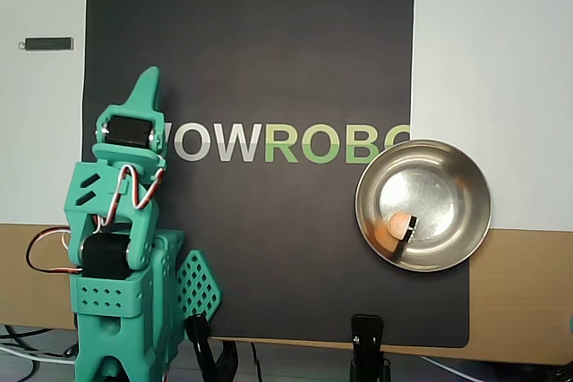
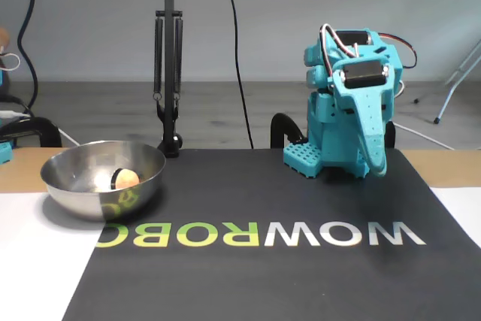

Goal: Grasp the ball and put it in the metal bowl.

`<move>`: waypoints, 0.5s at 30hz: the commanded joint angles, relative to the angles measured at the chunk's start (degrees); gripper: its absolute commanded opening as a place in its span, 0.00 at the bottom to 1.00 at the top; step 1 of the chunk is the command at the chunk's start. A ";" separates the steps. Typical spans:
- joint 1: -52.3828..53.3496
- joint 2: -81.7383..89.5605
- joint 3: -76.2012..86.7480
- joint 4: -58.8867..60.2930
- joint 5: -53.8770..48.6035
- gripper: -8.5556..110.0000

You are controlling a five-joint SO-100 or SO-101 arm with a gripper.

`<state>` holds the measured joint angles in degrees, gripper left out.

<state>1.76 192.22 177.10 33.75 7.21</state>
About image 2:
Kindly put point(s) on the teal gripper with servo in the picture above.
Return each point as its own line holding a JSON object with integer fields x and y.
{"x": 364, "y": 77}

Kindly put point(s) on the black robot base clamp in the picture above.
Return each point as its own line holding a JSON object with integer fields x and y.
{"x": 282, "y": 125}

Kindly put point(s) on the teal 3D-printed robot arm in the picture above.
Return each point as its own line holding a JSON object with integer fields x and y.
{"x": 330, "y": 144}

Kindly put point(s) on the metal bowl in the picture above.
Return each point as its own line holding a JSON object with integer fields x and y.
{"x": 82, "y": 197}

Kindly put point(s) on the white metal rack legs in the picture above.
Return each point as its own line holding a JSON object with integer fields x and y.
{"x": 451, "y": 91}

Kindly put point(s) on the white paper sheet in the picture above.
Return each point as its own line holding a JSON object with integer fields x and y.
{"x": 37, "y": 261}
{"x": 462, "y": 208}

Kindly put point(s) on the black WOWROBO mat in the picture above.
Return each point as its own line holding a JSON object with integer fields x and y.
{"x": 225, "y": 279}

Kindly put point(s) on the black clamp at centre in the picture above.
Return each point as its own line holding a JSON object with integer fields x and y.
{"x": 170, "y": 73}

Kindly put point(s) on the tan rounded object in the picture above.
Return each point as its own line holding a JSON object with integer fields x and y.
{"x": 3, "y": 38}

